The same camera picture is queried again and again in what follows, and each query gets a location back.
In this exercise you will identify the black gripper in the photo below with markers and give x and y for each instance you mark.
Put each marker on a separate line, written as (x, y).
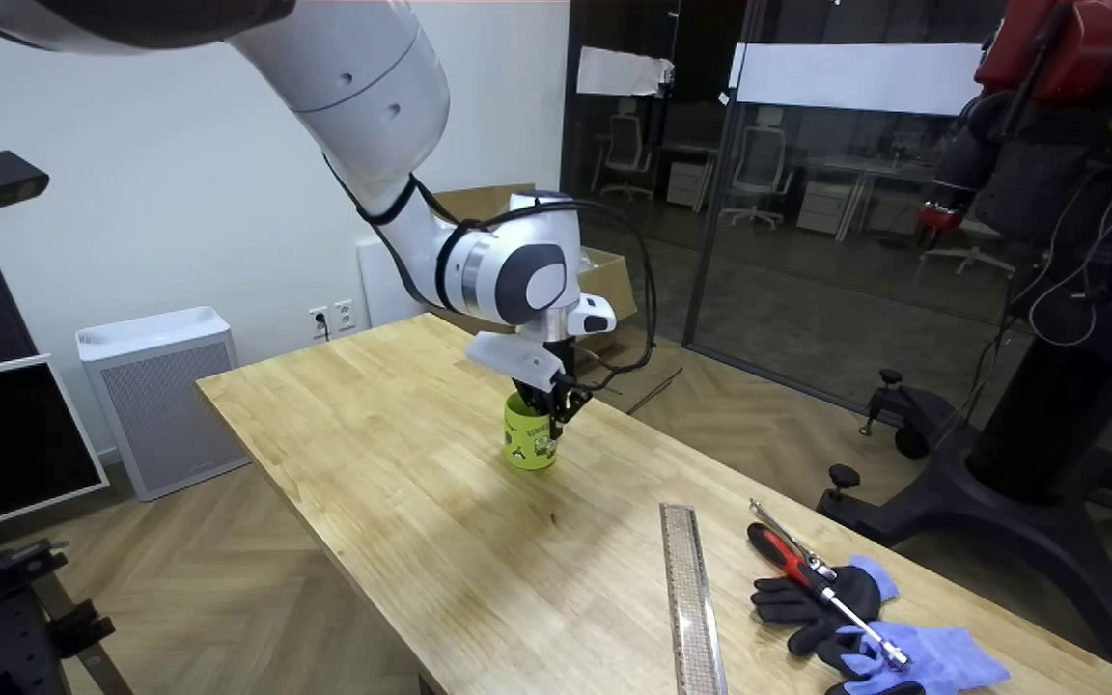
(577, 359)

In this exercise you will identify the green printed mug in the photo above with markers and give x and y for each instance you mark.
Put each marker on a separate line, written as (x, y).
(525, 446)

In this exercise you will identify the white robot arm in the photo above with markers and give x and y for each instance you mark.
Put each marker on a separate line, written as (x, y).
(350, 78)

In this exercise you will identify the long metal ruler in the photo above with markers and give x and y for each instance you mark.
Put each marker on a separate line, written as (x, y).
(694, 602)

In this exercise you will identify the white box cabinet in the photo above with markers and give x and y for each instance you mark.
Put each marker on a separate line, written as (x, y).
(163, 397)

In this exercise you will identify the red black robot torso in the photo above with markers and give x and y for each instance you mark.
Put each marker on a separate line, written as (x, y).
(1084, 61)

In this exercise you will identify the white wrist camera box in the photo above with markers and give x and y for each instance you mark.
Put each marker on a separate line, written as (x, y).
(514, 359)

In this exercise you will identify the white wall socket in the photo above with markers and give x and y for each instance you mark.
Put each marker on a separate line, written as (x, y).
(333, 316)

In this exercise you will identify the black wheeled robot pedestal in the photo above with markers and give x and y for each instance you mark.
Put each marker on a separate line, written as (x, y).
(1044, 436)

